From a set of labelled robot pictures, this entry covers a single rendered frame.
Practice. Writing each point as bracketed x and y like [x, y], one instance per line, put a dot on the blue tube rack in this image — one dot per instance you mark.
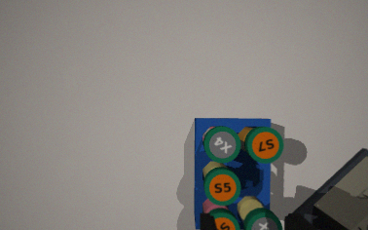
[254, 177]

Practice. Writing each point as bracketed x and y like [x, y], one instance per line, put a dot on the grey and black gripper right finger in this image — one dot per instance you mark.
[294, 221]

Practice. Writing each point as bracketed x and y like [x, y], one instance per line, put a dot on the conical tube with pink liquid and green cap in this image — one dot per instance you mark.
[225, 219]

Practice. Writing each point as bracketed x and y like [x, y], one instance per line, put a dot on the green-capped tube with grey x1 dot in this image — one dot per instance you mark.
[254, 216]

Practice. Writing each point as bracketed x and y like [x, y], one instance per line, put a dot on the green tube cap with orange s7 dot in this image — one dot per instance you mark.
[262, 144]

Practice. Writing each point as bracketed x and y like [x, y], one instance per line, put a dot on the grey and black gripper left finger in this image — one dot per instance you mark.
[207, 222]

